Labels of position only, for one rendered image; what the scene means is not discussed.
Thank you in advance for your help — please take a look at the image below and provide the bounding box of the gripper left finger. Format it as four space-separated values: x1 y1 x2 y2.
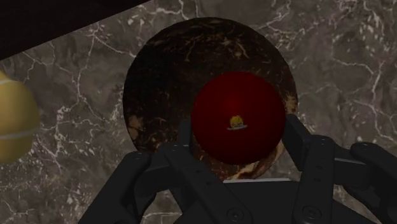
78 119 254 224

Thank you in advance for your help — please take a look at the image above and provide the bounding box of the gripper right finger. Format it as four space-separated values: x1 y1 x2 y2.
281 113 397 224

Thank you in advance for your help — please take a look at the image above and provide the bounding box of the dark red ball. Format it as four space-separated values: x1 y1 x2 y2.
190 71 287 165

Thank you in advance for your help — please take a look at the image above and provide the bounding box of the dark brown mottled round plate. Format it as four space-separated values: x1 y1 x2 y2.
122 17 299 181

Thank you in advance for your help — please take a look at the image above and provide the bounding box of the yellow tennis ball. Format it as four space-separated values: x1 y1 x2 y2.
0 70 41 165

